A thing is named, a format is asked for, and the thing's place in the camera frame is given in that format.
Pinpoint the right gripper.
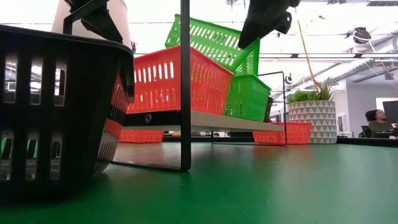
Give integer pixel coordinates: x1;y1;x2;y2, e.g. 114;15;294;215
238;0;302;49

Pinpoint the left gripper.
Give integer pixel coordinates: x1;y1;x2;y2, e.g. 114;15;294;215
63;0;124;44

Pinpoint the red slotted plastic basket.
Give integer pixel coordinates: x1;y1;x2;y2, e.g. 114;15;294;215
119;129;165;144
252;121;313;146
126;45;234;115

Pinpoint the white shade table lamp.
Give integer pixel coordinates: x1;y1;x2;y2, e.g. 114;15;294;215
51;0;132;47

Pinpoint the succulent in patterned white pot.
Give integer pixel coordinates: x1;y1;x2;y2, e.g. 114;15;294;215
286;76;343;145

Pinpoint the black round ceiling device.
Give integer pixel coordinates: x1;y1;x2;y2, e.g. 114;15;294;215
345;26;373;45

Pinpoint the black office chair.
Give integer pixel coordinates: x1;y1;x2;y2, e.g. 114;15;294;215
359;124;373;138

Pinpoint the person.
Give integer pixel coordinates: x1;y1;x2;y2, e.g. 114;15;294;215
364;108;395;138

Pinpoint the dark computer monitor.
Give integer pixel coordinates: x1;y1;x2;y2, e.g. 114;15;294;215
381;100;398;125

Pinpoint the yellow cable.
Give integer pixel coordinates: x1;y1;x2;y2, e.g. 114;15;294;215
297;20;322;93

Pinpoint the silver ceiling duct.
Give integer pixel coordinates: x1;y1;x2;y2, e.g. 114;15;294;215
292;57;398;91

